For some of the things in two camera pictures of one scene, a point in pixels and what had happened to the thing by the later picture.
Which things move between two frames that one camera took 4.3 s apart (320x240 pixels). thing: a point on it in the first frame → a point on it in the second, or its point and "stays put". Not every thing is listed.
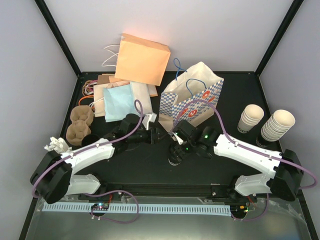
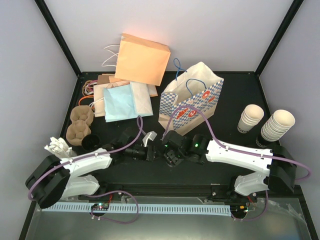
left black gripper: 153,137 → 151,151
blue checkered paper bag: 192,95 stays put
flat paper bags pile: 99,99 stays put
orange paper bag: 141,61 stays put
